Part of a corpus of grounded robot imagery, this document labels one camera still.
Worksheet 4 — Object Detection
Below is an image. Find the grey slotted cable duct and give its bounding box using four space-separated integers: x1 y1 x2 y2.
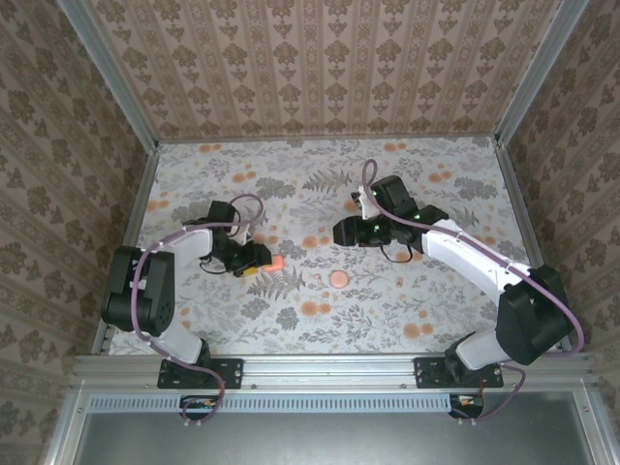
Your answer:
89 392 459 414

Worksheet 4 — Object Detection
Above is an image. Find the floral patterned table mat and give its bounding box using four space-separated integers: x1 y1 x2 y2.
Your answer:
107 137 558 356

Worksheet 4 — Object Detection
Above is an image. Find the black cable connector board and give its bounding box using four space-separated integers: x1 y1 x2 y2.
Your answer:
449 392 485 420
179 394 220 421

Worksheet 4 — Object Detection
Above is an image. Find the aluminium corner post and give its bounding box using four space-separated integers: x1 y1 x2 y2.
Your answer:
57 0 161 151
493 0 590 146

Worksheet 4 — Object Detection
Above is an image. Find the aluminium side rail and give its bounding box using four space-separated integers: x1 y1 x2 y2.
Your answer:
91 143 161 356
493 139 574 353

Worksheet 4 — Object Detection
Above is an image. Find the aluminium front mounting rail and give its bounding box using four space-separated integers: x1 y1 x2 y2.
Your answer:
72 353 596 391

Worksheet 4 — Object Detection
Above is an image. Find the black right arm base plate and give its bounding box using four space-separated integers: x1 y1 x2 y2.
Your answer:
414 356 504 390

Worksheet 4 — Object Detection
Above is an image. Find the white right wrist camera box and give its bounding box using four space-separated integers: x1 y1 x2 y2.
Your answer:
342 185 378 220

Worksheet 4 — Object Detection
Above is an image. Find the grey metal sheet panel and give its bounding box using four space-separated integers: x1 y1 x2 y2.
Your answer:
72 410 595 465

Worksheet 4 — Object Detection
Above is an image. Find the aluminium back rail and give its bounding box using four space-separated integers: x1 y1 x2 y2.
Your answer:
155 134 501 144

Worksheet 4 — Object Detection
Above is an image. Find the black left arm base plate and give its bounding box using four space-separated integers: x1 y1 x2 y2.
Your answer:
157 356 243 390

